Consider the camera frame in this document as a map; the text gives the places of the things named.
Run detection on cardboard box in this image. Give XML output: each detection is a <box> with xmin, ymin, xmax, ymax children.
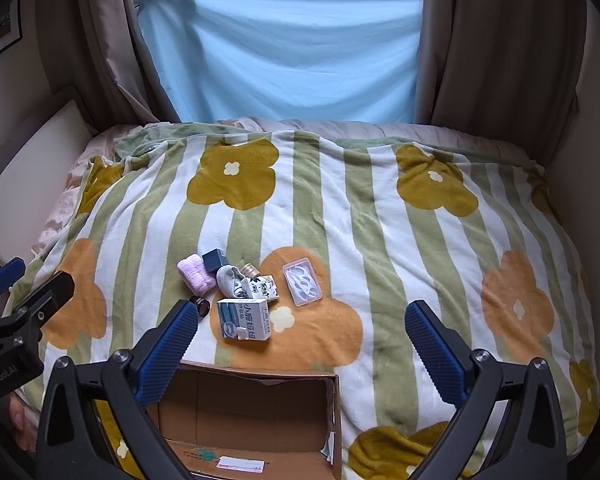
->
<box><xmin>92</xmin><ymin>357</ymin><xmax>343</xmax><ymax>480</ymax></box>

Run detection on white patterned packet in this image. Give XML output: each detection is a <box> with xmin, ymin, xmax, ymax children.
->
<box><xmin>242</xmin><ymin>272</ymin><xmax>280</xmax><ymax>302</ymax></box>

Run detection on person's left hand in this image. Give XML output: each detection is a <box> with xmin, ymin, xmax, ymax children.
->
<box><xmin>7</xmin><ymin>392</ymin><xmax>38</xmax><ymax>453</ymax></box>

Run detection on white and blue medicine box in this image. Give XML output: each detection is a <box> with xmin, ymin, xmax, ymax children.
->
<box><xmin>216</xmin><ymin>297</ymin><xmax>273</xmax><ymax>342</ymax></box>

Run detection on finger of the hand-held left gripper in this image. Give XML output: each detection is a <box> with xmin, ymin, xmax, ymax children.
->
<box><xmin>0</xmin><ymin>256</ymin><xmax>27</xmax><ymax>311</ymax></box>
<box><xmin>0</xmin><ymin>271</ymin><xmax>76</xmax><ymax>356</ymax></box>

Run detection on striped flower print blanket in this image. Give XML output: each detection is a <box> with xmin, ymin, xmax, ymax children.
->
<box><xmin>7</xmin><ymin>122</ymin><xmax>600</xmax><ymax>480</ymax></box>

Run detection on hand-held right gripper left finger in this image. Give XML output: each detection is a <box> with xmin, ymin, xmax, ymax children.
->
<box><xmin>35</xmin><ymin>300</ymin><xmax>198</xmax><ymax>480</ymax></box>

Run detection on grey sock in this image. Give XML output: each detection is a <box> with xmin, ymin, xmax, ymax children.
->
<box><xmin>215</xmin><ymin>264</ymin><xmax>251</xmax><ymax>301</ymax></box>

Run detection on pink rolled towel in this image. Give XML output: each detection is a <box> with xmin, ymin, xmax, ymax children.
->
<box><xmin>176</xmin><ymin>254</ymin><xmax>218</xmax><ymax>297</ymax></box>

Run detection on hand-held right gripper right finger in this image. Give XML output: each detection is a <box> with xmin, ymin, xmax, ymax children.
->
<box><xmin>404</xmin><ymin>300</ymin><xmax>567</xmax><ymax>480</ymax></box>

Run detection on beige curtain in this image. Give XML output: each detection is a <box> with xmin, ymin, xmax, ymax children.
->
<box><xmin>415</xmin><ymin>0</ymin><xmax>588</xmax><ymax>133</ymax></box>
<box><xmin>35</xmin><ymin>0</ymin><xmax>181</xmax><ymax>133</ymax></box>

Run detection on small dark blue box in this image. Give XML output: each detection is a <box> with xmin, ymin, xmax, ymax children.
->
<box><xmin>201</xmin><ymin>248</ymin><xmax>229</xmax><ymax>274</ymax></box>

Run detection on clear plastic floss box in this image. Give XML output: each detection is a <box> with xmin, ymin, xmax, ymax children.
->
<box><xmin>282</xmin><ymin>256</ymin><xmax>324</xmax><ymax>307</ymax></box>

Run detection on light blue sheet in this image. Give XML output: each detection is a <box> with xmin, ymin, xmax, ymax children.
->
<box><xmin>136</xmin><ymin>0</ymin><xmax>425</xmax><ymax>126</ymax></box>

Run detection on white padded headboard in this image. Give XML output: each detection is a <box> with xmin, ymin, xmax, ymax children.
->
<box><xmin>0</xmin><ymin>85</ymin><xmax>98</xmax><ymax>268</ymax></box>

